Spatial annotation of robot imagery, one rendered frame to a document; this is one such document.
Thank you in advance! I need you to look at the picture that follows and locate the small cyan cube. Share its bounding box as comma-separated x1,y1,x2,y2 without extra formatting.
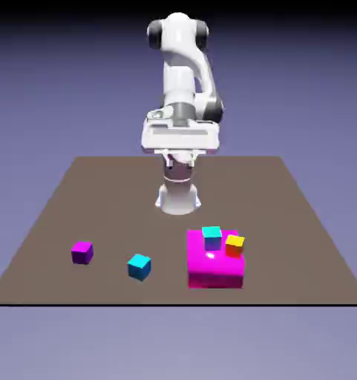
127,253,152,282
201,226,223,252

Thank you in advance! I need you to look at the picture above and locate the small orange cube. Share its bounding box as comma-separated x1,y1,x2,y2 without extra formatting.
224,234,246,258

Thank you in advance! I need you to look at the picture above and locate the large magenta box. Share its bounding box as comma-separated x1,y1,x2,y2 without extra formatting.
186,229,246,289

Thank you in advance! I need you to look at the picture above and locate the small purple cube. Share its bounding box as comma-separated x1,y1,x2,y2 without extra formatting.
71,240,94,266

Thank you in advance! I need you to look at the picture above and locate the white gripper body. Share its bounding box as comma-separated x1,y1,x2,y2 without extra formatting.
140,117,220,156

